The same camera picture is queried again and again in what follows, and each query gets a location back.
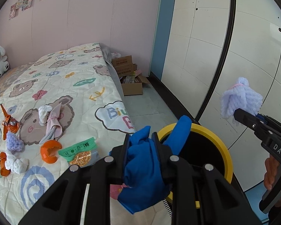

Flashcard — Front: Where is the green label snack bag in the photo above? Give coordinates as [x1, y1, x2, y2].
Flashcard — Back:
[58, 137, 100, 167]

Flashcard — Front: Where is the lilac yarn bundle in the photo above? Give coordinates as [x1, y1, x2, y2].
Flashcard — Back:
[220, 77, 263, 119]
[6, 132, 24, 153]

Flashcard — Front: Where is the blue cloth bundle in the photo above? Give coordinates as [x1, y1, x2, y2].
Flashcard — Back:
[118, 115, 192, 214]

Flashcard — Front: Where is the orange peel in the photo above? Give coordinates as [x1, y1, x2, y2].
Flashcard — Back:
[40, 140, 62, 164]
[0, 152, 10, 177]

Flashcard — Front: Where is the white cloth bundle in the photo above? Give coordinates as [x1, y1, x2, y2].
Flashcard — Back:
[38, 105, 53, 126]
[5, 150, 29, 174]

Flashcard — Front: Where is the pink cloth bundle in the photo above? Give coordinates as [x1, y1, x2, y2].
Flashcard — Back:
[39, 103, 63, 144]

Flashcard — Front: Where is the orange snack wrapper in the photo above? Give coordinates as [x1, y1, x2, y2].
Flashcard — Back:
[0, 104, 20, 140]

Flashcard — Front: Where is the yellow rimmed black trash bin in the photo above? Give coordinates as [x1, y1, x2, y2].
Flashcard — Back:
[157, 123, 238, 211]

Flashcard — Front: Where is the person's right hand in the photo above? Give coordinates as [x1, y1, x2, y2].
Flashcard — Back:
[263, 154, 281, 208]

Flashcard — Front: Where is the cartoon bear quilt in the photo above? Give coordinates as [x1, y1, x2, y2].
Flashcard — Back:
[0, 43, 134, 224]

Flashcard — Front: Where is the white and blue wardrobe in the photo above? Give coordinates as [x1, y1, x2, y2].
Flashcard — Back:
[151, 0, 281, 191]

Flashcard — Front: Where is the open cardboard box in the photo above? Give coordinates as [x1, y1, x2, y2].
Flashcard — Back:
[111, 55, 150, 96]

